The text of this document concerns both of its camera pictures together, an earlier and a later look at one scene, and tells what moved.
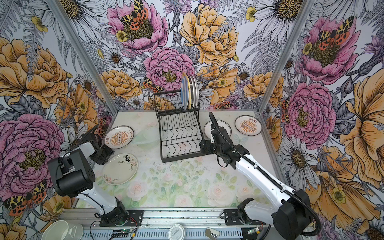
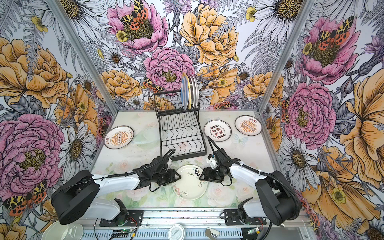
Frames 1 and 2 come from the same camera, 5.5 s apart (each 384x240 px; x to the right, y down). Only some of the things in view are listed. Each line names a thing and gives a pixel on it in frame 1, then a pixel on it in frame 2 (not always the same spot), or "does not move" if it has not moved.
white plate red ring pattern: (207, 128) does not move
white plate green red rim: (192, 92) does not move
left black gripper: (102, 161) -> (171, 178)
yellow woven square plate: (189, 102) does not move
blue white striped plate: (184, 93) does not move
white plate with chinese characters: (197, 92) does not move
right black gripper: (205, 147) -> (207, 171)
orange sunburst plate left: (118, 137) does not move
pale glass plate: (119, 168) -> (189, 186)
